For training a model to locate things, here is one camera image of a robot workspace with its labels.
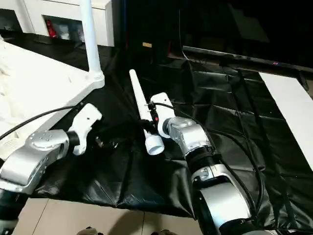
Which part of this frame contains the white plastic table leg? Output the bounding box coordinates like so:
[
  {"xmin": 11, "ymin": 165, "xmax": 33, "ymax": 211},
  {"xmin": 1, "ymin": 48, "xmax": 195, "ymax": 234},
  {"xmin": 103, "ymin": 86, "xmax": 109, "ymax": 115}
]
[
  {"xmin": 129, "ymin": 69, "xmax": 164, "ymax": 156},
  {"xmin": 79, "ymin": 0, "xmax": 106, "ymax": 82}
]

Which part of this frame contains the white plastic table top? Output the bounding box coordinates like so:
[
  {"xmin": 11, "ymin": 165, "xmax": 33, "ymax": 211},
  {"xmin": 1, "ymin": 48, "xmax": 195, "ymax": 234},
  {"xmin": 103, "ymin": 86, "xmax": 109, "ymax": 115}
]
[{"xmin": 0, "ymin": 36, "xmax": 106, "ymax": 160}]

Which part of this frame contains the black work mat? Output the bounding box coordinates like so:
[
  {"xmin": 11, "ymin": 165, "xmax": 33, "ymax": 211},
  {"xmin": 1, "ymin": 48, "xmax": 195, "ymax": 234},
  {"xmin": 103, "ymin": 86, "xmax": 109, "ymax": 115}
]
[{"xmin": 0, "ymin": 29, "xmax": 313, "ymax": 233}]

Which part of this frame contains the dark low shelf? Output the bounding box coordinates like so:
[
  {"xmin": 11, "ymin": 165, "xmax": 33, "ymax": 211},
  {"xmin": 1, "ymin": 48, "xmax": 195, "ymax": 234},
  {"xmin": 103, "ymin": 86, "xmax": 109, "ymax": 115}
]
[{"xmin": 182, "ymin": 45, "xmax": 313, "ymax": 74}]

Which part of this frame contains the red bottle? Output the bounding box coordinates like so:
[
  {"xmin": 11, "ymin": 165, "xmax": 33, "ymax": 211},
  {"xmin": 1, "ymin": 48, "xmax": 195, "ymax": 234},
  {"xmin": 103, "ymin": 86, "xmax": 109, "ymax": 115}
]
[{"xmin": 45, "ymin": 20, "xmax": 58, "ymax": 39}]

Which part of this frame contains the white flat board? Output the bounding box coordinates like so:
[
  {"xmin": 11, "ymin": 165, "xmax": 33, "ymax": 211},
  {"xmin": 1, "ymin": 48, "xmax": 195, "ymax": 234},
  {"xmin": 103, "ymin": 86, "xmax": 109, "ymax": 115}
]
[{"xmin": 259, "ymin": 72, "xmax": 313, "ymax": 172}]

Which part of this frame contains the white glass-door cabinet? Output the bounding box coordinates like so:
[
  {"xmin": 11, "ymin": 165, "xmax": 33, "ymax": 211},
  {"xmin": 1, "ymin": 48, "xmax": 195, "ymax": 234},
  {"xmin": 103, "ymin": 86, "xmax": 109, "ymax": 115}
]
[{"xmin": 0, "ymin": 0, "xmax": 115, "ymax": 47}]

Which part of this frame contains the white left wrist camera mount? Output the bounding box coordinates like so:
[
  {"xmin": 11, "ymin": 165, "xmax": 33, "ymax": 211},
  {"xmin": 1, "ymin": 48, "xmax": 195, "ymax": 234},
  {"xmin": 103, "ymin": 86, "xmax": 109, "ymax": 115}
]
[{"xmin": 67, "ymin": 102, "xmax": 103, "ymax": 156}]

